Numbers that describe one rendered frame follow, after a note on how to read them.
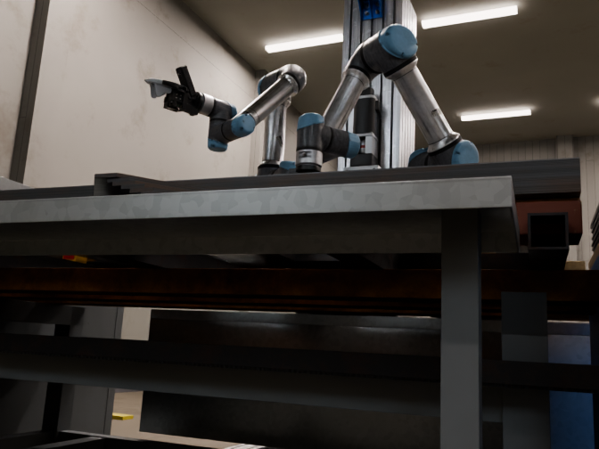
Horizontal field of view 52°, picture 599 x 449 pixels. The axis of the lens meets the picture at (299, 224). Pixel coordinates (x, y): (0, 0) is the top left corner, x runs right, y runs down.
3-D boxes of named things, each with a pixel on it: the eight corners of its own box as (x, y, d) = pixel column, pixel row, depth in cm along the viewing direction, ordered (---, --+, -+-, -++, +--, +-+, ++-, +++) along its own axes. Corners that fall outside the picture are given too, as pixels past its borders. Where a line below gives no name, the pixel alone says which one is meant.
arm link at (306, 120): (332, 116, 172) (307, 108, 167) (331, 152, 169) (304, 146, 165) (317, 124, 178) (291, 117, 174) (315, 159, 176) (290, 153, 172)
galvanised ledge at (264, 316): (594, 335, 150) (594, 323, 151) (150, 318, 197) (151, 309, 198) (588, 338, 168) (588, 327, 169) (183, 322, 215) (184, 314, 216)
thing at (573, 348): (601, 486, 143) (594, 335, 150) (138, 431, 190) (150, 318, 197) (600, 483, 147) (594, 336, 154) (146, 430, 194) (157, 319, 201)
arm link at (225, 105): (238, 123, 227) (239, 102, 229) (213, 115, 220) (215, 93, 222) (225, 128, 233) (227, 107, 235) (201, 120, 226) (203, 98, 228)
